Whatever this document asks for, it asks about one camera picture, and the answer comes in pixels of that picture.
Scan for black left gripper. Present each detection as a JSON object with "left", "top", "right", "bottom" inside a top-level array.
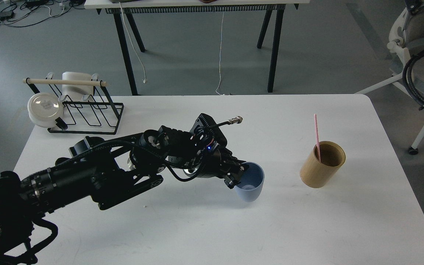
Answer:
[{"left": 183, "top": 142, "right": 250, "bottom": 189}]

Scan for blue plastic cup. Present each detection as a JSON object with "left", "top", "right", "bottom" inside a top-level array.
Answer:
[{"left": 233, "top": 162, "right": 265, "bottom": 202}]

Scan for pink chopstick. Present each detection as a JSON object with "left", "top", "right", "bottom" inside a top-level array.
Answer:
[{"left": 313, "top": 113, "right": 321, "bottom": 162}]

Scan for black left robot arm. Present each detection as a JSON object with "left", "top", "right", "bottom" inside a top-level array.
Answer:
[{"left": 0, "top": 113, "right": 249, "bottom": 265}]

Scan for white cup on rack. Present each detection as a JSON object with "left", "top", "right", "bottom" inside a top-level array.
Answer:
[{"left": 60, "top": 72, "right": 94, "bottom": 101}]

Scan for bamboo cylinder holder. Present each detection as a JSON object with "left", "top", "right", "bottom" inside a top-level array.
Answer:
[{"left": 300, "top": 141, "right": 346, "bottom": 188}]

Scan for white background table black legs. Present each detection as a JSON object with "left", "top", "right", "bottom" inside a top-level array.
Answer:
[{"left": 85, "top": 0, "right": 311, "bottom": 96}]

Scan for white hanging cable right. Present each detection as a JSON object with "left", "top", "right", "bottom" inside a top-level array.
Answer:
[{"left": 215, "top": 11, "right": 232, "bottom": 96}]

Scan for white hanging cable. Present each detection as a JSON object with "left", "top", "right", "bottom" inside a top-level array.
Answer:
[
  {"left": 215, "top": 11, "right": 232, "bottom": 96},
  {"left": 119, "top": 1, "right": 148, "bottom": 84}
]

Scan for white hanging cable left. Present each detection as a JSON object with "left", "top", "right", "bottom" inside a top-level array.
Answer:
[{"left": 119, "top": 1, "right": 148, "bottom": 84}]

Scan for black wire dish rack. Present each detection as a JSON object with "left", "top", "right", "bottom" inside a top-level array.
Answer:
[{"left": 23, "top": 72, "right": 124, "bottom": 135}]

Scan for black cables on floor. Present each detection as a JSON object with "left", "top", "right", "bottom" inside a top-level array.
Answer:
[{"left": 0, "top": 0, "right": 85, "bottom": 47}]

